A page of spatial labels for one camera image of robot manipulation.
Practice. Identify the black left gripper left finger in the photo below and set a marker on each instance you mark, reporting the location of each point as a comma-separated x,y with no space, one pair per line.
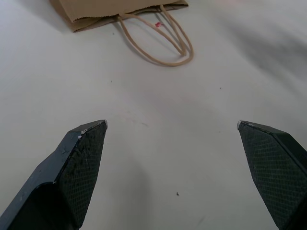
69,179

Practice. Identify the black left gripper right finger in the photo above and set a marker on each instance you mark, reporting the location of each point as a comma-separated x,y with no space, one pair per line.
275,167

